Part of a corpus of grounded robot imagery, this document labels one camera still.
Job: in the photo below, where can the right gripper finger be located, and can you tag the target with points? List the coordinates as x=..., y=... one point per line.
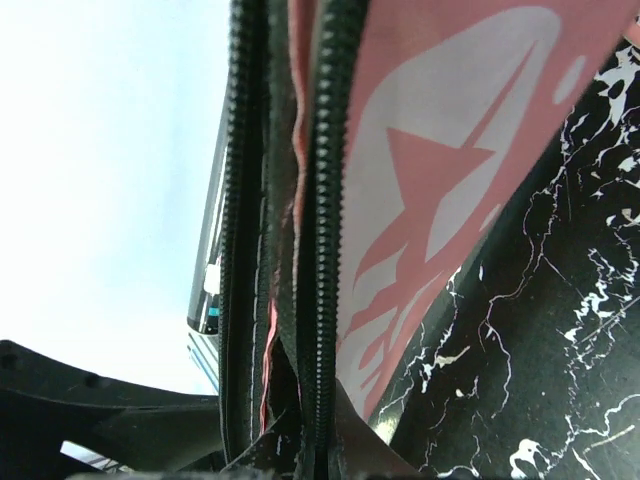
x=45, y=403

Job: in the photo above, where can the black shuttlecock tube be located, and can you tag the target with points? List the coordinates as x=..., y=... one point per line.
x=197, y=313

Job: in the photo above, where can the pink racket bag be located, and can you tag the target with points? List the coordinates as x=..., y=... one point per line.
x=430, y=246

